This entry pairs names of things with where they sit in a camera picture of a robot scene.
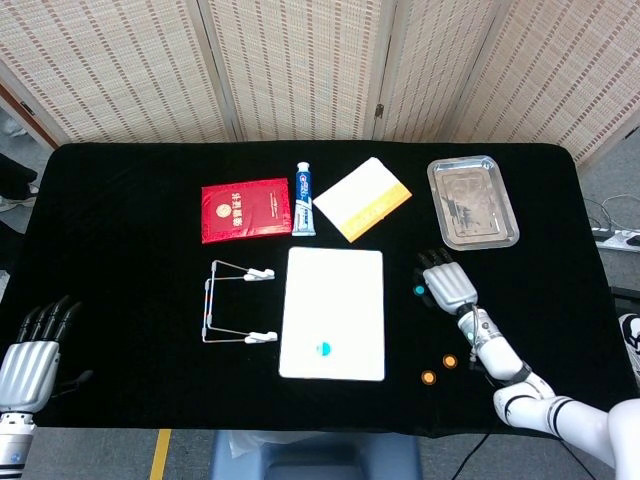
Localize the white power strip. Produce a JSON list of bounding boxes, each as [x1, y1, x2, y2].
[[591, 227, 640, 253]]

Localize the white and black sneaker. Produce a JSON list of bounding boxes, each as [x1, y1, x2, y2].
[[618, 313, 640, 386]]

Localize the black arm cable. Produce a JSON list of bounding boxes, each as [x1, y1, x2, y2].
[[449, 422, 501, 480]]

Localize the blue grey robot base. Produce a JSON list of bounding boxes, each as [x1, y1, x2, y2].
[[209, 430, 422, 480]]

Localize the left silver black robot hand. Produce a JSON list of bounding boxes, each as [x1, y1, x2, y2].
[[0, 294, 95, 415]]

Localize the woven folding screen panel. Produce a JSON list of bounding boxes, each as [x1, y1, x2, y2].
[[0, 0, 241, 146], [452, 0, 640, 169], [187, 0, 401, 142], [372, 0, 526, 142]]

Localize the red certificate book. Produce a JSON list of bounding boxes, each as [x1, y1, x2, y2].
[[200, 177, 293, 245]]

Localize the white magnetic board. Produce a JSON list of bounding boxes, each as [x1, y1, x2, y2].
[[277, 246, 387, 383]]

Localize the black velvet tablecloth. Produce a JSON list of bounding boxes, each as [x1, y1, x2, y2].
[[0, 141, 640, 441]]

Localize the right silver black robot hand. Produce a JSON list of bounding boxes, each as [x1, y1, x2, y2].
[[411, 247, 480, 317]]

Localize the blue white toothpaste tube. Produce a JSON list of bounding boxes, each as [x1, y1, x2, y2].
[[291, 161, 318, 238]]

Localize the wire stand with white clips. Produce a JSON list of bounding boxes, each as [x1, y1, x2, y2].
[[201, 259, 279, 346]]

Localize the grey floor cables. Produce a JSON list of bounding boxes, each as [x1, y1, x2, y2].
[[584, 193, 640, 232]]

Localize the stainless steel tray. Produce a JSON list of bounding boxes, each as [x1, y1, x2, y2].
[[426, 154, 521, 251]]

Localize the white and yellow box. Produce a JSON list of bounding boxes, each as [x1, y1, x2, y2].
[[312, 156, 414, 244]]

